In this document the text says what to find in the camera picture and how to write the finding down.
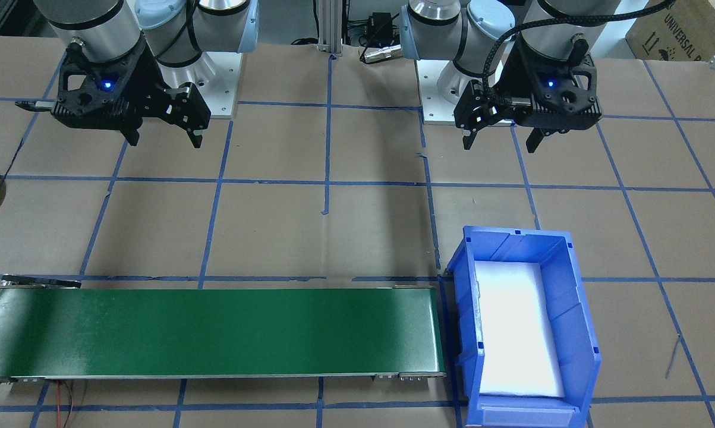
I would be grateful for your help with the black power adapter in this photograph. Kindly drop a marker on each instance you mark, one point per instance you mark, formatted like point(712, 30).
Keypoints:
point(384, 27)

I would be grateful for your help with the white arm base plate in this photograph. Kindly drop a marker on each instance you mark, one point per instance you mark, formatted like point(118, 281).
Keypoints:
point(214, 83)
point(437, 101)

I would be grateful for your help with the green conveyor belt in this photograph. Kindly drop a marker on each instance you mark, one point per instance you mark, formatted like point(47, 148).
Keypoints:
point(214, 333)

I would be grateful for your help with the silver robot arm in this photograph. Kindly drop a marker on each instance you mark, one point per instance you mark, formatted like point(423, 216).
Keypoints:
point(95, 24)
point(440, 30)

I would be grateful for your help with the aluminium profile post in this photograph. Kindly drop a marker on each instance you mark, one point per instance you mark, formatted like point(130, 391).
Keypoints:
point(331, 24)

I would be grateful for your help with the brown cardboard box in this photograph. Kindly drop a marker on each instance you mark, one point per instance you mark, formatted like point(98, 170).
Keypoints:
point(684, 30)

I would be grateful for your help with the white foam pad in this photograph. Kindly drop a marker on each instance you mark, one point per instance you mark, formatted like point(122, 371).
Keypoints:
point(515, 333)

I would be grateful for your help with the silver cylindrical connector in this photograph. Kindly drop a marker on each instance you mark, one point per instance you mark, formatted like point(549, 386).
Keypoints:
point(384, 53)

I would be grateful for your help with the blue plastic storage bin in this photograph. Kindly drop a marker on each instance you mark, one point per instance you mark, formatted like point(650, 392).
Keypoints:
point(577, 333)

